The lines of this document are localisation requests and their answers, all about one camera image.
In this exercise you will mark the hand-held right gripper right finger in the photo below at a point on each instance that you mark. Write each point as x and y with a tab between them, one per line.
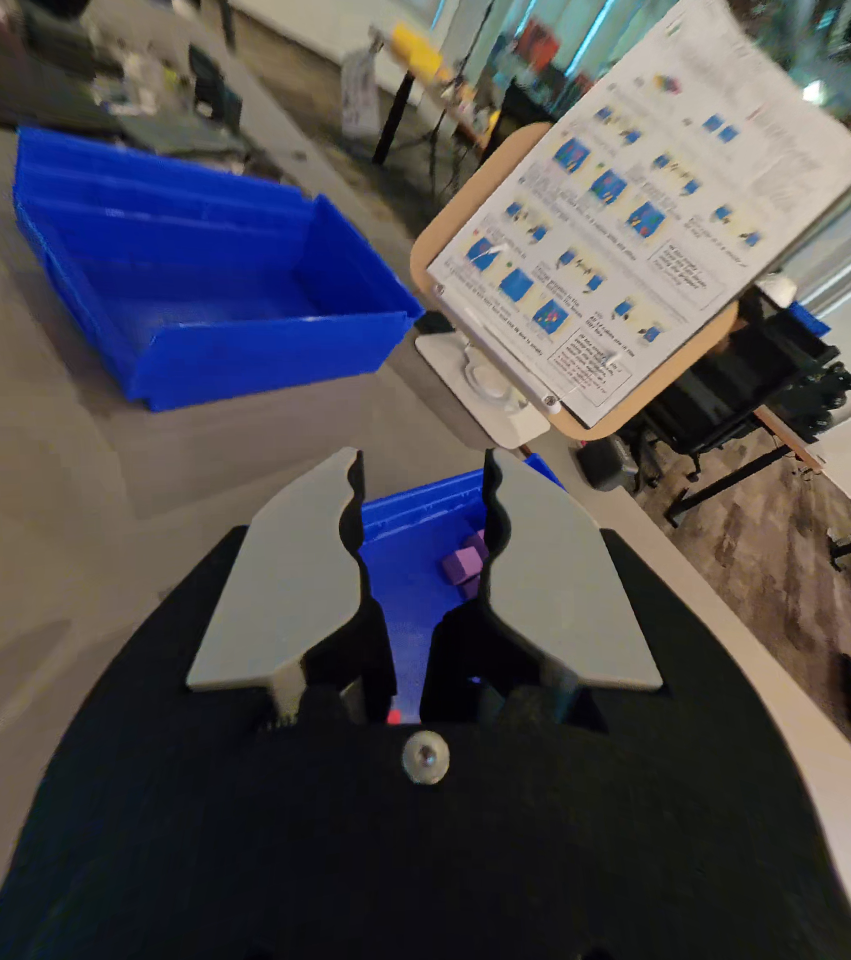
568	592

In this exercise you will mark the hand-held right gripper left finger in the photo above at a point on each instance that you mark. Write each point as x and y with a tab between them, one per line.
283	592

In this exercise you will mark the purple wooden cube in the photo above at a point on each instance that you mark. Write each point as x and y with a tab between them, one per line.
472	589
479	541
463	564

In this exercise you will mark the blue plastic bin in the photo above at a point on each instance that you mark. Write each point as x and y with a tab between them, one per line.
208	360
410	540

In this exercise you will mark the small black box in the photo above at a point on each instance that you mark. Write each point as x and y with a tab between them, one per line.
607	463

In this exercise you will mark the white document stand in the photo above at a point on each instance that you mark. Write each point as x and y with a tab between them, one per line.
485	382

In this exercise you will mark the black office chair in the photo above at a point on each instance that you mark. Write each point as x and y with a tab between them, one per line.
733	375

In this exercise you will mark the printed instruction sheet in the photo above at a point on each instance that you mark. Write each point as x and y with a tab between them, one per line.
658	187

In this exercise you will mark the dark green pouch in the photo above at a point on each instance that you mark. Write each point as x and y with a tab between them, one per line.
178	135

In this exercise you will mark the laminated picture sheet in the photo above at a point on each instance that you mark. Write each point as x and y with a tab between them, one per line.
359	94

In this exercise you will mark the wooden table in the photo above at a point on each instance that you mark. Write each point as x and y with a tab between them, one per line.
425	82

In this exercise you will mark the red storage bins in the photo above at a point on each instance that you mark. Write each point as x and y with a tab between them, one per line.
538	45

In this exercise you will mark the yellow storage bin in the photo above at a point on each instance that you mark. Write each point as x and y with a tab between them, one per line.
416	46

